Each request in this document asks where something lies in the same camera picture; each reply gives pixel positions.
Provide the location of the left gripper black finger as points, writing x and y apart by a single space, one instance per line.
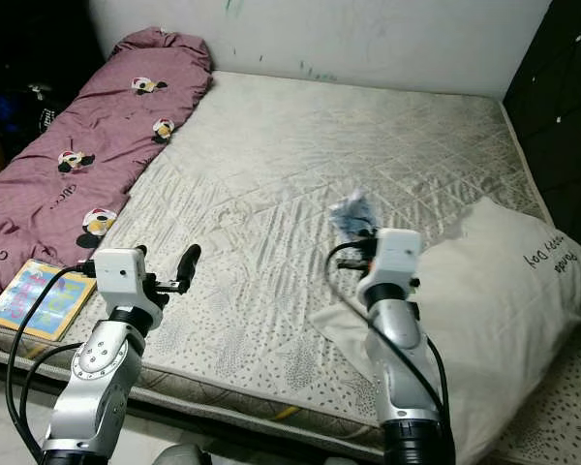
190 267

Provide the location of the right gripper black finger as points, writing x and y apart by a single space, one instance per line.
363 234

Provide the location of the blue white paper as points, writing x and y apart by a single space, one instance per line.
349 211

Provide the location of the colourful children's book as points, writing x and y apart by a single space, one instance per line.
39 300

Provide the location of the white pillow black lettering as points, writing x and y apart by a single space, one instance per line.
513 310

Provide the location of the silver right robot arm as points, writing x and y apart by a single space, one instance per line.
402 368

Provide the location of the grey quilted mattress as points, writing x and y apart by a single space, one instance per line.
281 165

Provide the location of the purple cartoon print quilt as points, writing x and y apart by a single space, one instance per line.
77 184

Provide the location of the robot left leg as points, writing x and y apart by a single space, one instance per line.
180 455

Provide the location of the black bag white lettering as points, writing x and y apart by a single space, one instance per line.
29 116

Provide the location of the black tufted headboard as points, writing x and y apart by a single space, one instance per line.
552 97

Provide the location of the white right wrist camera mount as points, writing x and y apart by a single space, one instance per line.
397 254

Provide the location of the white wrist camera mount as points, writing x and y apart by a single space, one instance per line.
119 276
397 254

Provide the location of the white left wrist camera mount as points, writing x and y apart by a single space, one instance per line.
119 276

